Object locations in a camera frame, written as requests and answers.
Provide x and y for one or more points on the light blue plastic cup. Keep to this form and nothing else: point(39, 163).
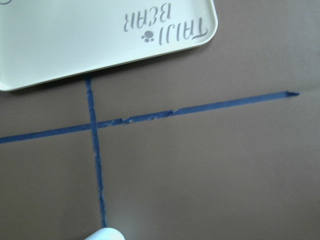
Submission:
point(106, 233)

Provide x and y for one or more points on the cream bear serving tray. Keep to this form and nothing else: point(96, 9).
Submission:
point(47, 40)

